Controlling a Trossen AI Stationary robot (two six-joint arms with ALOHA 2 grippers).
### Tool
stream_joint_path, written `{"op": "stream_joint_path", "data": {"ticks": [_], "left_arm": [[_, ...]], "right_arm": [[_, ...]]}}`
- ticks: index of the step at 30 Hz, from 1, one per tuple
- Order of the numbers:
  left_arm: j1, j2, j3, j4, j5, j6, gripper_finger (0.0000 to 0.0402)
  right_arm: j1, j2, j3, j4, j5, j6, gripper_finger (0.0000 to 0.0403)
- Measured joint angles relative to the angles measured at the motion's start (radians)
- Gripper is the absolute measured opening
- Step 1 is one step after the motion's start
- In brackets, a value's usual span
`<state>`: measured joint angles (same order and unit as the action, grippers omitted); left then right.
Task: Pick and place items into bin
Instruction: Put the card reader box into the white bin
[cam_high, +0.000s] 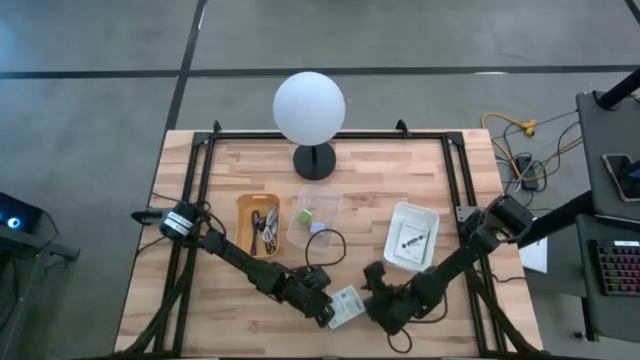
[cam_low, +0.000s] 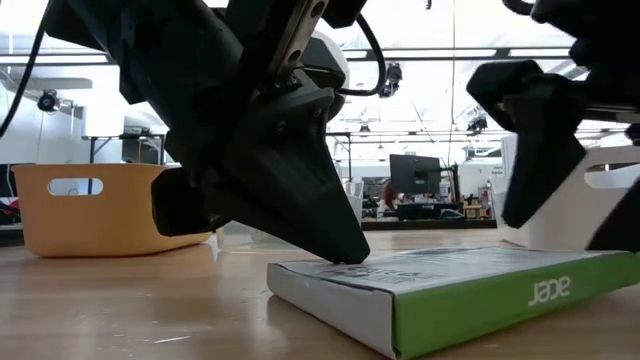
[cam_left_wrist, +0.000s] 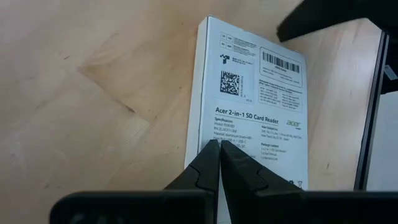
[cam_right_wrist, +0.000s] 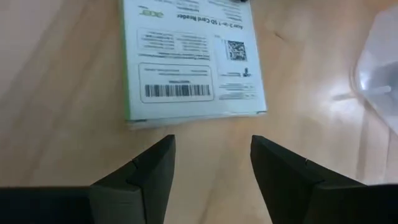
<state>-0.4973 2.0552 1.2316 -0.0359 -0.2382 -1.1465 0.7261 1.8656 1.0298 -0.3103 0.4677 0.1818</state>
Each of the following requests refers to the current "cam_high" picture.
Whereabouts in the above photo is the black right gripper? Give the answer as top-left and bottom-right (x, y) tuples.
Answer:
(362, 287), (419, 337)

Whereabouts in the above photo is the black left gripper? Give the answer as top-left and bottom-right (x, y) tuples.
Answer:
(292, 281), (337, 330)

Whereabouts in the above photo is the white densely printed booklet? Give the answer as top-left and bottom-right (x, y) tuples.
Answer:
(327, 284), (367, 331)

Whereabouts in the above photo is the white booklet with tool picture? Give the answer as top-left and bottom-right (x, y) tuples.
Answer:
(393, 223), (432, 265)

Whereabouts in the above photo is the white usb cable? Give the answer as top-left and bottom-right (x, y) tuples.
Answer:
(263, 204), (280, 242)

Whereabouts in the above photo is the white plastic bin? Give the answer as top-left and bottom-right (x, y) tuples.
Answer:
(382, 201), (441, 273)

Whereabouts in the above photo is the clear plastic bin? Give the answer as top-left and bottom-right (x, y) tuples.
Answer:
(286, 184), (345, 253)

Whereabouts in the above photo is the orange plastic bin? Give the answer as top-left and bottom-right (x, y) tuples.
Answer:
(234, 193), (282, 258)

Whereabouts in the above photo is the white paper sheet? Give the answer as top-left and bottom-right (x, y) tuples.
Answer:
(517, 235), (549, 275)

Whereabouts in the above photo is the white globe table lamp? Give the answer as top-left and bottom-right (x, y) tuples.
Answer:
(271, 70), (347, 182)

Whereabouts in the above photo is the black desk support bar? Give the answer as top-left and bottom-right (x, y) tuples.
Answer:
(517, 189), (596, 249)

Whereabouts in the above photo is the dark grey keyboard tray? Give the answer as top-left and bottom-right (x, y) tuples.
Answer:
(574, 213), (640, 344)

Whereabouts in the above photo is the backlit black keyboard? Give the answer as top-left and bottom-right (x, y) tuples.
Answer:
(588, 238), (640, 297)

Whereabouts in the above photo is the grey desk top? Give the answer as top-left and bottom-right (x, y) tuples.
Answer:
(574, 89), (640, 224)

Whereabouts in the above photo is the black smartphone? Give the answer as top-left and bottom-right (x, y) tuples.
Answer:
(601, 153), (640, 204)

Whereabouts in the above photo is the grey metal side stand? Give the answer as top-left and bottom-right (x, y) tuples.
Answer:
(0, 224), (81, 360)

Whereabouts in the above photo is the black device with blue light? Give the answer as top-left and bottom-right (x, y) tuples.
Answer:
(0, 192), (44, 236)

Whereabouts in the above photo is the black monitor stand pole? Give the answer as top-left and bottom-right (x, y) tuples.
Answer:
(597, 67), (640, 111)

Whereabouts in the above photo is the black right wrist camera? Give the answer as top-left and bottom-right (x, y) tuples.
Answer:
(362, 260), (387, 292)

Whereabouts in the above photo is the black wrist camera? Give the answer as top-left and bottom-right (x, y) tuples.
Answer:
(362, 260), (387, 292)
(298, 266), (332, 290)

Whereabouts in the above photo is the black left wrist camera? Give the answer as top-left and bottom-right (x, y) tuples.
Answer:
(298, 266), (332, 290)

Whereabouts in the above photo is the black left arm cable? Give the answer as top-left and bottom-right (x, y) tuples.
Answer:
(304, 228), (348, 269)

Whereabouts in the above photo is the dark purple cable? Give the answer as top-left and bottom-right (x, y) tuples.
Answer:
(250, 209), (265, 255)

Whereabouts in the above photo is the black metal table frame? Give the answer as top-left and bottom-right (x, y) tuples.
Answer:
(117, 119), (539, 359)

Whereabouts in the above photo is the yellow floor cable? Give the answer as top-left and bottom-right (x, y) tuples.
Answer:
(480, 111), (584, 182)

